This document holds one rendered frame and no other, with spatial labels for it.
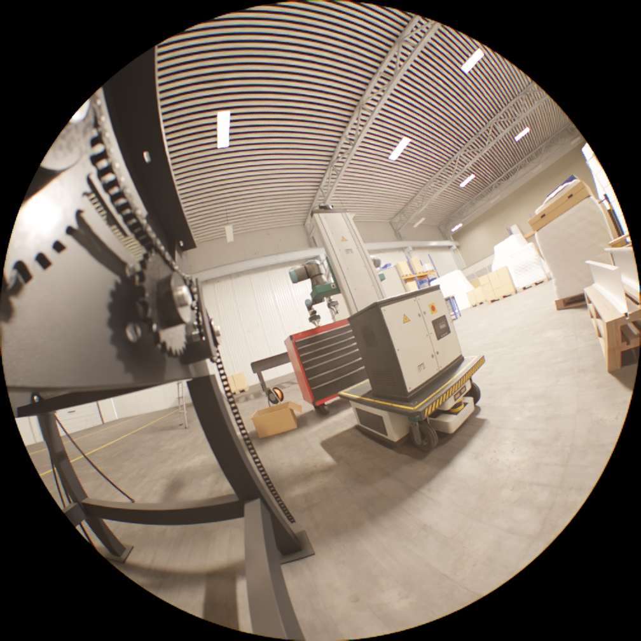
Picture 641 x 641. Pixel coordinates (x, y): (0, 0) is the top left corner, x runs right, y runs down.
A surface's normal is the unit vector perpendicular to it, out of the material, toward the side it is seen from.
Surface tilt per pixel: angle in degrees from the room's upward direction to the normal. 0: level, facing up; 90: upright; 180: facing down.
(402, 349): 90
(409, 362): 90
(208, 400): 90
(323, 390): 90
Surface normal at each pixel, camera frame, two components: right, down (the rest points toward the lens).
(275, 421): 0.12, -0.18
